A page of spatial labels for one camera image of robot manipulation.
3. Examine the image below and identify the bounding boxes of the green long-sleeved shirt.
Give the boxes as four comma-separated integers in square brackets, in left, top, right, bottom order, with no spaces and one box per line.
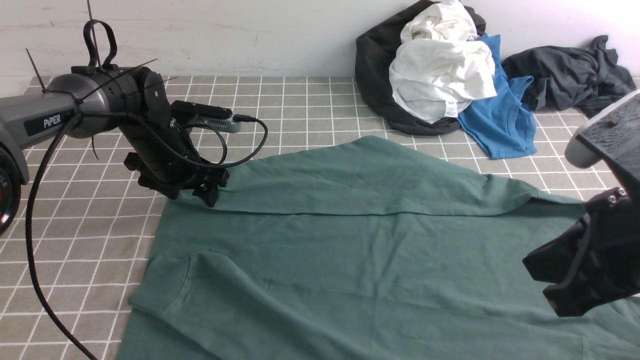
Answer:
[118,136,640,360]

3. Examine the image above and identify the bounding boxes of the grey checkered tablecloth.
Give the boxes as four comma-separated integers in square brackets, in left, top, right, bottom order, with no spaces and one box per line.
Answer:
[0,75,618,360]

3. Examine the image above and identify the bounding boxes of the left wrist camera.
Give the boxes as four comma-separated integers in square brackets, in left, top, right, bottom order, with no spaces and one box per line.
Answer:
[170,100,242,133]

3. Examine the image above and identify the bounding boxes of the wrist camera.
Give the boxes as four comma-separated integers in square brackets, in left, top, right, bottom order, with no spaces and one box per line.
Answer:
[170,100,242,133]
[564,90,640,176]

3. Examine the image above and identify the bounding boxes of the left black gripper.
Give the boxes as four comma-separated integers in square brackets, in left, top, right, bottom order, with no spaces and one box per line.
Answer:
[119,107,230,208]

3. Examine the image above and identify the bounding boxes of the white crumpled shirt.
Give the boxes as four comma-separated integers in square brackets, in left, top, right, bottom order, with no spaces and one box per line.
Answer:
[389,0,497,124]

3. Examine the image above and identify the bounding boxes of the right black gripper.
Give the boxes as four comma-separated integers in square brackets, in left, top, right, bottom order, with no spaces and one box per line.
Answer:
[522,187,640,318]

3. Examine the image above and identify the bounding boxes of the dark grey crumpled shirt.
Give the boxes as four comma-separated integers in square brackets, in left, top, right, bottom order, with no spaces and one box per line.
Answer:
[502,35,637,118]

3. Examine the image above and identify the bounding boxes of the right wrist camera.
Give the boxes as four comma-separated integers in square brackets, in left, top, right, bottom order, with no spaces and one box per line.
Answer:
[564,90,640,176]

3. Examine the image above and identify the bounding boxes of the blue t-shirt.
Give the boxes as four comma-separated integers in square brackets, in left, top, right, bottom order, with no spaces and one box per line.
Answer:
[457,34,537,160]

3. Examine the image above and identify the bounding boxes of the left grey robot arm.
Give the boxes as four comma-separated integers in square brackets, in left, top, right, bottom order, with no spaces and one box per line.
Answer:
[0,65,242,231]

